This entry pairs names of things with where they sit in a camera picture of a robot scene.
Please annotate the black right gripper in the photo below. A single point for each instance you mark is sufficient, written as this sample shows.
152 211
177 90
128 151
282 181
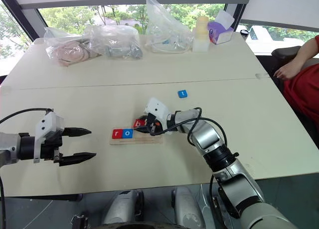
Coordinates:
155 125

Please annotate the clear table joint clip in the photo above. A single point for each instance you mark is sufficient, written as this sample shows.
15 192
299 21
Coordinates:
262 76

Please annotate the blue letter o block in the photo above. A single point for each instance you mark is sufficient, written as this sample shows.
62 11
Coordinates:
127 133

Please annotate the person's bare forearm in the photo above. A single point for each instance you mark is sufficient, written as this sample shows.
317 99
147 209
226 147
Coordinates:
307 53

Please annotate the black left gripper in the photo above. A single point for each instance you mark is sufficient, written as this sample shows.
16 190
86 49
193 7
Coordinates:
49 145

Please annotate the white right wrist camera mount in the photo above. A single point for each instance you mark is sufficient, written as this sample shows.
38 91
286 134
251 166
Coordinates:
157 107

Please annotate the wooden letter tray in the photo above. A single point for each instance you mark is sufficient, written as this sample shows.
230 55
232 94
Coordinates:
139 140

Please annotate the purple tissue box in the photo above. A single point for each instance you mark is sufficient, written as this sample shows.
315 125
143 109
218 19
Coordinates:
221 31

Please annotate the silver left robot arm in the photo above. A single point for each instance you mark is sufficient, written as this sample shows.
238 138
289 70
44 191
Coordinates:
8 145

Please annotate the small black lidded cup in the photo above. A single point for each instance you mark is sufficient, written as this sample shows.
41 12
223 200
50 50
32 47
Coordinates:
244 33

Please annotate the person's bare hand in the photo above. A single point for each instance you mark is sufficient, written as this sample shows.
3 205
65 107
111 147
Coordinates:
286 71

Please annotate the plastic bag with pink cloth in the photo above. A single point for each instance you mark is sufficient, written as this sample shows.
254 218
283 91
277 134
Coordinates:
68 52

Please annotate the cream plastic bottle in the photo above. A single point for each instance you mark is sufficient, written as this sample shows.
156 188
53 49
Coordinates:
201 37

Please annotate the silver rounded robot leg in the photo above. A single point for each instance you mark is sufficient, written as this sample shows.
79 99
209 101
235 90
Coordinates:
188 209
122 207

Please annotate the clear bag with white tubing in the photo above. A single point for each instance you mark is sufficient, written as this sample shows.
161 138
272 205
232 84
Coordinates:
167 32

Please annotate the red letter r block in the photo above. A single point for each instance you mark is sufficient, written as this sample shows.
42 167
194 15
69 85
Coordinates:
117 134

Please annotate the red dress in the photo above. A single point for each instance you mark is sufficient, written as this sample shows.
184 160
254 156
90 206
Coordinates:
304 92

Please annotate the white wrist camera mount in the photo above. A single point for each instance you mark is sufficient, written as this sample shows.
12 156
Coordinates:
48 123
157 107

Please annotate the person in red clothing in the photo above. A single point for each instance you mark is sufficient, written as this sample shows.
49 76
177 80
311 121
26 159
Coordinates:
284 53

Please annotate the blue letter t block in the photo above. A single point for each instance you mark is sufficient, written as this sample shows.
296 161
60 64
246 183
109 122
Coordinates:
183 94

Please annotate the red letter b block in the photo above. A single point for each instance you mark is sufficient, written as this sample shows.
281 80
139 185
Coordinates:
137 123

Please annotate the plastic bag with grey parts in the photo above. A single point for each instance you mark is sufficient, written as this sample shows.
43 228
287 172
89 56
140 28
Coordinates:
117 43

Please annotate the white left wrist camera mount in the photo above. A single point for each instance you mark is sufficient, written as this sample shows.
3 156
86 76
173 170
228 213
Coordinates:
48 123

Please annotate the black bracket under table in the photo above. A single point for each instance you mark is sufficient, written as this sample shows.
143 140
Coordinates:
79 221

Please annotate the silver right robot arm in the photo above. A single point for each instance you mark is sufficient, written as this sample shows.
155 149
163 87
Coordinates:
236 184

